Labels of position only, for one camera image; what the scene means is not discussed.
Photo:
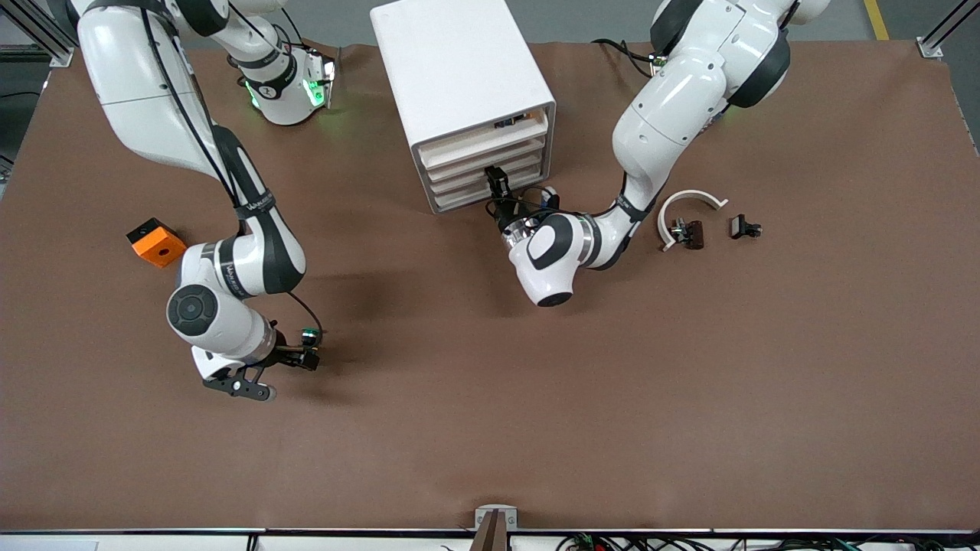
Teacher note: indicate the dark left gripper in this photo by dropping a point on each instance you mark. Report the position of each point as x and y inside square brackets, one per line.
[506, 215]

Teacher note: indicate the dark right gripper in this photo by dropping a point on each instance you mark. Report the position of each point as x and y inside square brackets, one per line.
[289, 355]

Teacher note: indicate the green push button switch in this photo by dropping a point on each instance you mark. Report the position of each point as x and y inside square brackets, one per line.
[310, 333]

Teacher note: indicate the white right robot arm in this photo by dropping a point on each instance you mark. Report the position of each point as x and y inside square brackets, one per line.
[130, 76]

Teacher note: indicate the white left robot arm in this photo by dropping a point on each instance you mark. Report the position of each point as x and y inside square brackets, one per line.
[674, 107]

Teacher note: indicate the white drawer cabinet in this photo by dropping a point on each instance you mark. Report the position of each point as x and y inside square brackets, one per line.
[452, 69]

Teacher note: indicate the small colourful electronic part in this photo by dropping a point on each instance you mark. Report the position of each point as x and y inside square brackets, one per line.
[511, 120]

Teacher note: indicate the brown table mat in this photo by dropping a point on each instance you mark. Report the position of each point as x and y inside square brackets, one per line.
[490, 398]

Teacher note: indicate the orange and black block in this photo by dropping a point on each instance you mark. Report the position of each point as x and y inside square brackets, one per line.
[157, 243]

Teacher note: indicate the white curved plastic piece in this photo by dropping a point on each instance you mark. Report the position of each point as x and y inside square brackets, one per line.
[693, 195]

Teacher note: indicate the yellow floor tape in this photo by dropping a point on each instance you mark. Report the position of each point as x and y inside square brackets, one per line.
[877, 19]

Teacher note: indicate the brown push button switch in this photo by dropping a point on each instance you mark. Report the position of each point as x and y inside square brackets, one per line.
[691, 234]

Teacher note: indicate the white table edge rail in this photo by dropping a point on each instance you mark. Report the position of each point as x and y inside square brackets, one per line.
[153, 539]

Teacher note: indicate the small black switch part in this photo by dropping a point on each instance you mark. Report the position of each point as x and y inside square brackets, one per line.
[743, 226]

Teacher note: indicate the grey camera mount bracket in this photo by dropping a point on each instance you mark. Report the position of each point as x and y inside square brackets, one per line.
[495, 528]

